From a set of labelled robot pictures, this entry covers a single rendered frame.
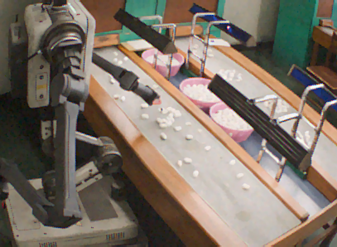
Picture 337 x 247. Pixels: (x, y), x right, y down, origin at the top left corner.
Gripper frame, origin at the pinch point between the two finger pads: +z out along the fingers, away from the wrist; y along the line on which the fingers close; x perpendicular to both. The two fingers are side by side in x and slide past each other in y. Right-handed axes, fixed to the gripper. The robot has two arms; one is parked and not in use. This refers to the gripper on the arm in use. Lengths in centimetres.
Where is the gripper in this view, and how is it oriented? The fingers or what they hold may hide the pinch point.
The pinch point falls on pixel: (160, 102)
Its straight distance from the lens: 214.2
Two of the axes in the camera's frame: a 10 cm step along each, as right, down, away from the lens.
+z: 5.9, 3.6, 7.2
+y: -5.1, -5.2, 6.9
